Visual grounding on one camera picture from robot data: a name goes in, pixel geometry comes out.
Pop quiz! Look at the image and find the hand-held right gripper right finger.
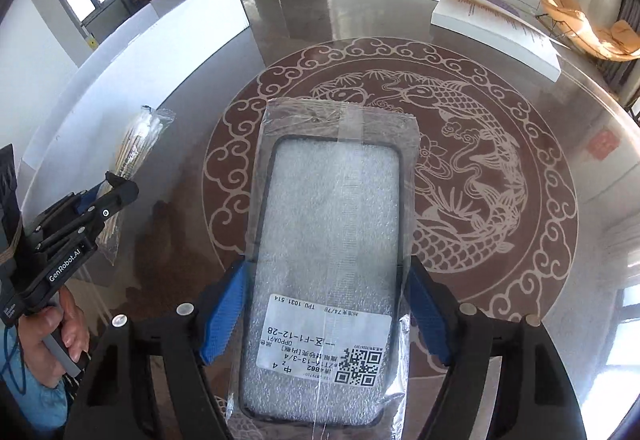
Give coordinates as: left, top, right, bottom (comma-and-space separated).
406, 256, 576, 440

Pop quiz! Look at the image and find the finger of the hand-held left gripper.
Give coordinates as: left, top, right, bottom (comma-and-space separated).
35, 171, 118, 233
37, 177, 140, 253

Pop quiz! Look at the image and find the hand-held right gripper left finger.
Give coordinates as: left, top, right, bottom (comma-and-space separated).
75, 260, 248, 440

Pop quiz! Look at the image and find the cotton swab bundle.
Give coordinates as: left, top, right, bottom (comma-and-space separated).
92, 104, 176, 267

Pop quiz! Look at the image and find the phone case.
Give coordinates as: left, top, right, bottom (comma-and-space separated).
225, 95, 420, 440

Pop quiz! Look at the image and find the person's left forearm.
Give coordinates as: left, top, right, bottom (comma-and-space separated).
0, 320, 68, 436

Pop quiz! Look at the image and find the person's left hand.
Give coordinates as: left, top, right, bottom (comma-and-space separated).
15, 287, 92, 391

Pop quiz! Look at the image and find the large white box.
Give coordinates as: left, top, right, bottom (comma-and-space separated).
20, 0, 251, 191

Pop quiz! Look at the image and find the red paper square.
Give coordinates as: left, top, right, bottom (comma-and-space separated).
587, 130, 618, 161

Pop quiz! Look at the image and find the flat white gift box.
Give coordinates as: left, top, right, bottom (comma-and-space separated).
431, 0, 562, 82

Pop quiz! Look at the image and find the orange lounge chair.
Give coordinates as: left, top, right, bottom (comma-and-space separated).
540, 0, 640, 62

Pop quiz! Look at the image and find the white and grey curtain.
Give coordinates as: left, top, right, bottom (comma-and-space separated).
600, 0, 640, 111

